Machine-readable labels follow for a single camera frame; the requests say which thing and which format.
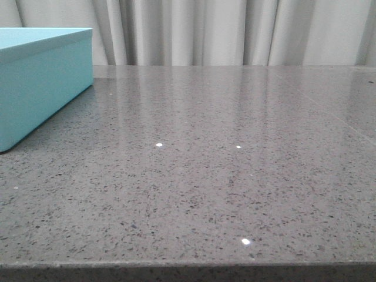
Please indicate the light blue storage box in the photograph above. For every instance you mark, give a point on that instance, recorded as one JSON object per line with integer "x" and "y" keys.
{"x": 42, "y": 69}

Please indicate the grey pleated curtain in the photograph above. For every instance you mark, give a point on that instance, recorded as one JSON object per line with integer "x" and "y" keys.
{"x": 212, "y": 32}

